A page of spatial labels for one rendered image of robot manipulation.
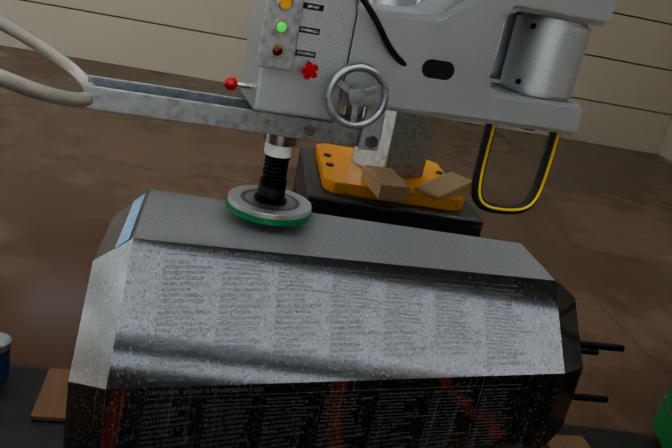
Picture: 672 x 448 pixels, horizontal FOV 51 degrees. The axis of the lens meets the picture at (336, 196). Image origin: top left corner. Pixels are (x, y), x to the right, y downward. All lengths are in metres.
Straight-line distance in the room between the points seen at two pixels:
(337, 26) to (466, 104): 0.39
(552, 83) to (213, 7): 6.11
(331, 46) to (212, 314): 0.64
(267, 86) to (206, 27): 6.16
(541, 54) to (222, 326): 1.01
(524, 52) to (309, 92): 0.58
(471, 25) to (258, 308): 0.82
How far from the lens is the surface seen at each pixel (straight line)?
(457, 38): 1.71
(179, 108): 1.62
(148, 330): 1.54
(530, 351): 1.77
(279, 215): 1.68
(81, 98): 1.56
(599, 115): 8.83
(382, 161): 2.43
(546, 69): 1.85
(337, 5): 1.58
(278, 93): 1.59
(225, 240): 1.64
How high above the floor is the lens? 1.45
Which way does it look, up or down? 18 degrees down
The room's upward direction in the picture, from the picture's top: 11 degrees clockwise
